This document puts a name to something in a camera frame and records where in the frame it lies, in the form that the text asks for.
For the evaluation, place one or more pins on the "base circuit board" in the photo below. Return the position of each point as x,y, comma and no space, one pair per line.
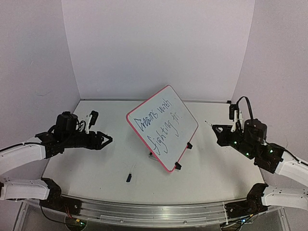
70,222
237,222

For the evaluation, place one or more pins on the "dark blue marker cap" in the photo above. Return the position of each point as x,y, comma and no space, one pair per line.
129,177

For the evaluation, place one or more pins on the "pink framed whiteboard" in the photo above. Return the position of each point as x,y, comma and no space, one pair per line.
165,125

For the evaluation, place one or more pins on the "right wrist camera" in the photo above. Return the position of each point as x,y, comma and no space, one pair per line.
235,114

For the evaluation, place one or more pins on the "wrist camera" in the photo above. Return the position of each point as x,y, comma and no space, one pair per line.
235,114
90,120

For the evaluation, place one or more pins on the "right base circuit board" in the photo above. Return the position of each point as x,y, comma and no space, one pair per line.
237,222

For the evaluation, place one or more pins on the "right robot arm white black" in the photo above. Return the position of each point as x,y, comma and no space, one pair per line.
250,141

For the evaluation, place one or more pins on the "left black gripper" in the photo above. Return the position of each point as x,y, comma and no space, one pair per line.
96,144

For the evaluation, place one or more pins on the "black stand foot right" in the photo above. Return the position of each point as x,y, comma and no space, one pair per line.
189,145

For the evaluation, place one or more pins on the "left base circuit board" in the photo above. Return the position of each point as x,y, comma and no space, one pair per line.
70,222

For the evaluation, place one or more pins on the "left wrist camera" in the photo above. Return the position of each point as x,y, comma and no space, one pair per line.
90,120

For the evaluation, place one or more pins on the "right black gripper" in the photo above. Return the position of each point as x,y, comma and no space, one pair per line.
226,134

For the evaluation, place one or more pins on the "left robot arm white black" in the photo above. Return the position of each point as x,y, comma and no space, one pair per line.
67,133

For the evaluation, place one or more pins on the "white marker pen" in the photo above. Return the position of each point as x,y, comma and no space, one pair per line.
208,123

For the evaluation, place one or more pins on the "aluminium front rail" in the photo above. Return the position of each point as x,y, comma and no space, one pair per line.
101,215

